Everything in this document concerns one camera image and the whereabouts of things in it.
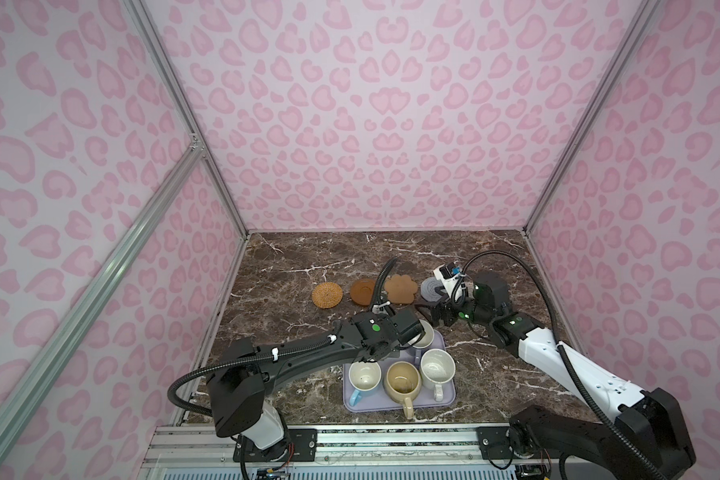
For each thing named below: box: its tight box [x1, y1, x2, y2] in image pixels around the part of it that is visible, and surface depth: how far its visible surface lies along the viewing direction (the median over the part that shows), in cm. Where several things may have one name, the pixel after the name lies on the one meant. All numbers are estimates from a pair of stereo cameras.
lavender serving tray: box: [342, 330, 456, 419], surface depth 80 cm
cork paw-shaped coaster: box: [384, 274, 418, 304], surface depth 105 cm
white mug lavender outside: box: [408, 319, 435, 365], surface depth 83 cm
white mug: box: [420, 348, 456, 402], surface depth 80 cm
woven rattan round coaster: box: [311, 281, 343, 309], surface depth 103 cm
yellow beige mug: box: [384, 361, 422, 420], surface depth 78 cm
